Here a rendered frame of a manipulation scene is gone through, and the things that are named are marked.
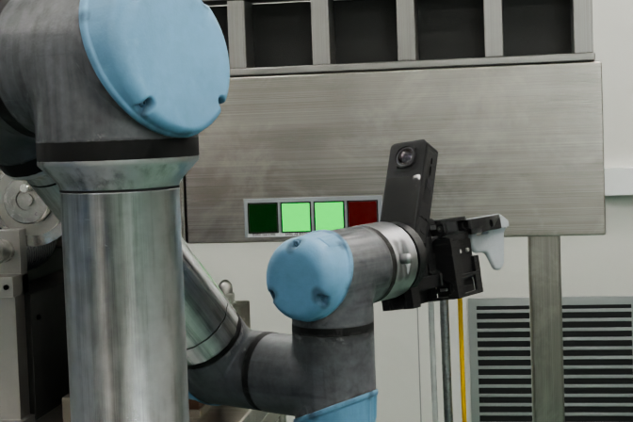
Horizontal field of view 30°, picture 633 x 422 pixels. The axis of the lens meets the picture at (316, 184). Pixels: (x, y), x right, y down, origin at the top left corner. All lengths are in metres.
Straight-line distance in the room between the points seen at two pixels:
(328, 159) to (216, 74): 1.27
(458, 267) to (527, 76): 0.92
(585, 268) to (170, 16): 3.72
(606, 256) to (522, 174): 2.39
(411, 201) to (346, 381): 0.22
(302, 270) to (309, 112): 1.10
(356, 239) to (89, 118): 0.34
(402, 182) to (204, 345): 0.27
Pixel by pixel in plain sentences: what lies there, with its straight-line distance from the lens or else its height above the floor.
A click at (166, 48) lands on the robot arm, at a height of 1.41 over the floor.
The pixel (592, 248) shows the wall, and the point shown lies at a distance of 4.45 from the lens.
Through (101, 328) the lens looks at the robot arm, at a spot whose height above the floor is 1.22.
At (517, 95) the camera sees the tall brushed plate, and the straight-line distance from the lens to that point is 2.08.
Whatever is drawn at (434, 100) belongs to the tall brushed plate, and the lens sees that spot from 2.08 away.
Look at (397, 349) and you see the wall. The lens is 4.51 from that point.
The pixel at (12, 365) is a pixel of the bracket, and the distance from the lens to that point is 1.90.
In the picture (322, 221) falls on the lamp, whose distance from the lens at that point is 2.10.
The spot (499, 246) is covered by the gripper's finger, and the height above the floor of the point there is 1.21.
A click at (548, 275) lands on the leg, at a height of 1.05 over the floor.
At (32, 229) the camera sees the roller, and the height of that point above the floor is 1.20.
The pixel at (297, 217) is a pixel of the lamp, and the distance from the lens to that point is 2.11.
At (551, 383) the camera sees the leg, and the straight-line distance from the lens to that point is 2.30.
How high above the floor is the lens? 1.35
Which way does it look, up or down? 3 degrees down
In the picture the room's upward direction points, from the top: 2 degrees counter-clockwise
